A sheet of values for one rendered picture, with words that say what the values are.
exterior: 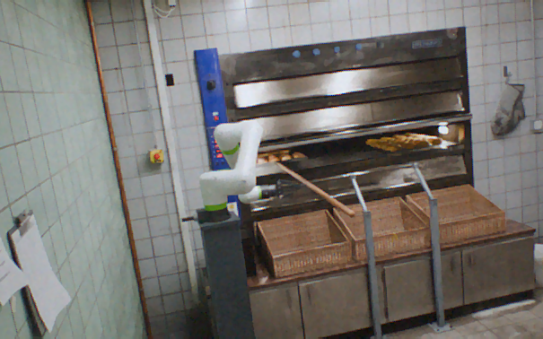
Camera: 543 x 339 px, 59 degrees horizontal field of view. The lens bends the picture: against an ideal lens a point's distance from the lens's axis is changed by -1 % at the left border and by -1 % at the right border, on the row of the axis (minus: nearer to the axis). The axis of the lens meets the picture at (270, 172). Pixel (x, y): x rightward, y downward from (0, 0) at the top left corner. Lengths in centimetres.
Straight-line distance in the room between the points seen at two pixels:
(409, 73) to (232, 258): 214
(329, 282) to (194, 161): 128
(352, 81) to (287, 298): 166
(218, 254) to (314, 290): 102
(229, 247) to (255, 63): 155
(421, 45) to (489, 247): 160
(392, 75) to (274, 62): 93
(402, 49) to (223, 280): 228
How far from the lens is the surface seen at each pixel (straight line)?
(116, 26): 359
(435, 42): 410
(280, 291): 333
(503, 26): 441
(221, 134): 280
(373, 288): 347
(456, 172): 421
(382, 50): 390
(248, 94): 358
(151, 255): 374
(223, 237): 254
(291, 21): 368
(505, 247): 395
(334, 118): 374
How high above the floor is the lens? 187
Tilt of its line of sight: 11 degrees down
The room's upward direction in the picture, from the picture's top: 7 degrees counter-clockwise
